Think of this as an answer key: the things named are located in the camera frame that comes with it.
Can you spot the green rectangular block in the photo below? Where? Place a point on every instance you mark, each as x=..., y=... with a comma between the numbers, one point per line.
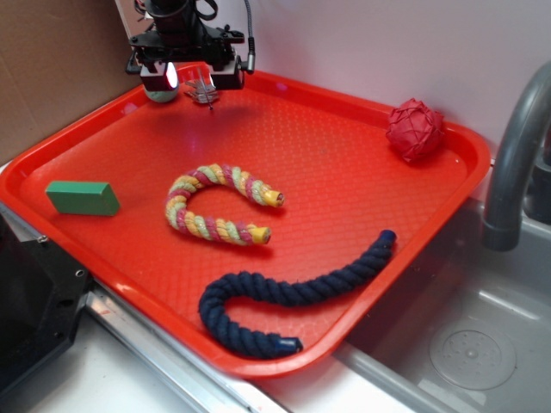
x=83, y=198

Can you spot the brown cardboard panel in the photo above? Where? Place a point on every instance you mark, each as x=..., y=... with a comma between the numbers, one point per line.
x=60, y=60

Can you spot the grey faucet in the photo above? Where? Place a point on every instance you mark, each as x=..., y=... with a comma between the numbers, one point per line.
x=520, y=181

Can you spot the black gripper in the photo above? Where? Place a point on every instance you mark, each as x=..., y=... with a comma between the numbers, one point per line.
x=179, y=33

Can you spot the grey plastic sink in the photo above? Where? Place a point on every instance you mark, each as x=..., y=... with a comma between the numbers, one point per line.
x=464, y=328

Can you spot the multicolour twisted rope toy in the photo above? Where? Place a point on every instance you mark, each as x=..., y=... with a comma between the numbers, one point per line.
x=219, y=230

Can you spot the dark blue rope toy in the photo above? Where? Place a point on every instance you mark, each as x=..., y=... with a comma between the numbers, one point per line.
x=271, y=346

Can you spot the red plastic tray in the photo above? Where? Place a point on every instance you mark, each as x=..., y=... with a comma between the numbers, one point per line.
x=326, y=152

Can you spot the red woven ball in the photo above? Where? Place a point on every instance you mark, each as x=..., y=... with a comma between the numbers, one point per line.
x=414, y=130

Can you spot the green rubber ball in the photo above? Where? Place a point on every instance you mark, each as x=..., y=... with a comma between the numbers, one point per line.
x=162, y=96

